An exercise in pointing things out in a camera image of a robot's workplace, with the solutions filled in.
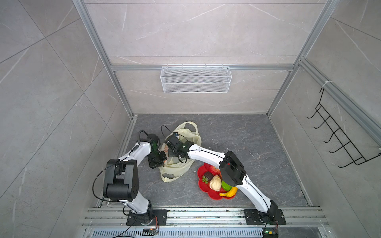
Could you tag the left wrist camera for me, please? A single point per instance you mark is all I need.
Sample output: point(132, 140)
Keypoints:
point(154, 141)

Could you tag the red pink fake apple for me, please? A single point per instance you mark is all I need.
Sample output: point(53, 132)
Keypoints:
point(214, 170)

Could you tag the yellow plastic bag fruit print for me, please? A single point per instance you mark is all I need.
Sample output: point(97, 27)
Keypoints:
point(174, 168)

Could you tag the red flower shaped plate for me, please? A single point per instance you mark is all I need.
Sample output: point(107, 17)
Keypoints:
point(205, 187)

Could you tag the white wire mesh basket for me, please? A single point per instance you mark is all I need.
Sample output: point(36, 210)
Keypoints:
point(192, 79)

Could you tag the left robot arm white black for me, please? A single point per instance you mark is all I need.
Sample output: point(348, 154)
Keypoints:
point(121, 181)

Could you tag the yellow fake banana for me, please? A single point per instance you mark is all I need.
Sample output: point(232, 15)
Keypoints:
point(231, 193)

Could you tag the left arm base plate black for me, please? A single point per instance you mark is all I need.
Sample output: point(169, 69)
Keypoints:
point(150, 218)

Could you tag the green fake leaf vegetable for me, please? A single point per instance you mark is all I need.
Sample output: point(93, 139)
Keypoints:
point(225, 186)

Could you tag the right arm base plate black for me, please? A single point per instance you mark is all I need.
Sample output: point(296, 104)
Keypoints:
point(255, 217)

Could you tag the dark brown fake fruit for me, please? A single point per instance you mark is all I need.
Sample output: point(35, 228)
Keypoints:
point(207, 177)

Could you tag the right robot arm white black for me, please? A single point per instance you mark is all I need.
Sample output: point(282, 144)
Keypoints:
point(232, 171)

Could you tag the black wire hook rack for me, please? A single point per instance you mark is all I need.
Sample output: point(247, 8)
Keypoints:
point(337, 132)

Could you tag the aluminium mounting rail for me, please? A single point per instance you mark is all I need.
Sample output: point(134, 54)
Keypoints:
point(204, 222)

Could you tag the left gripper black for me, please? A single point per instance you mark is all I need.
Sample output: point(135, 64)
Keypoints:
point(161, 163)

